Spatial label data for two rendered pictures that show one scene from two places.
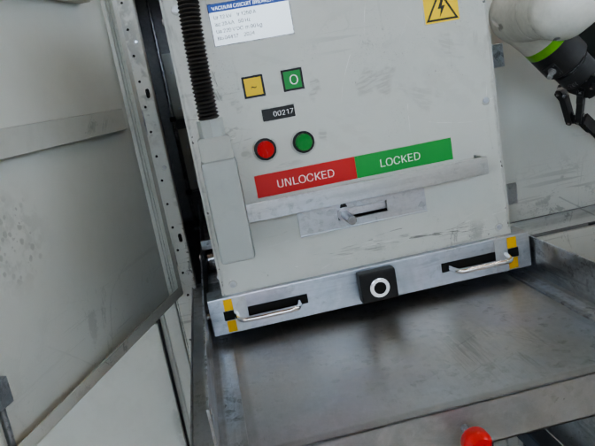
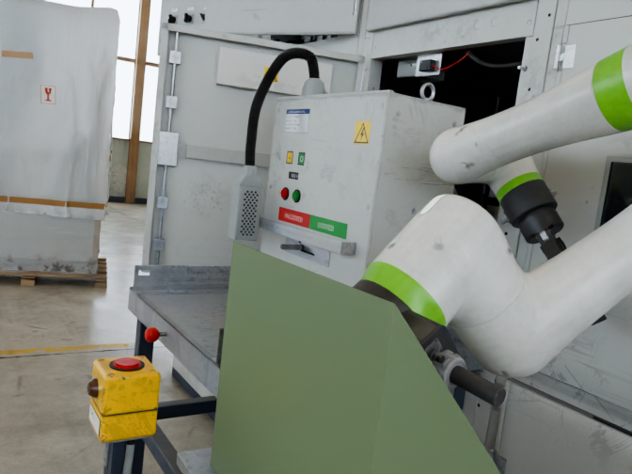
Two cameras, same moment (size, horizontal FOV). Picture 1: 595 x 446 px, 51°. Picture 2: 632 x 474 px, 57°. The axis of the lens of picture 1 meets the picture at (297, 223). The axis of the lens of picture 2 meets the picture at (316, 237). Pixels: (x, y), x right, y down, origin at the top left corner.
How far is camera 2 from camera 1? 1.45 m
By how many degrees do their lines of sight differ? 63
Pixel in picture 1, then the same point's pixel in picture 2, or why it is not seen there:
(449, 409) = (165, 320)
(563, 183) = (573, 354)
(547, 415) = (181, 354)
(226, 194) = (234, 202)
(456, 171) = (327, 244)
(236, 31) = (292, 126)
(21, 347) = (188, 238)
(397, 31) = (341, 144)
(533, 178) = not seen: hidden behind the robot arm
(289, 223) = (283, 240)
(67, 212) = not seen: hidden behind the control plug
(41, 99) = (261, 142)
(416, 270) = not seen: hidden behind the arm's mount
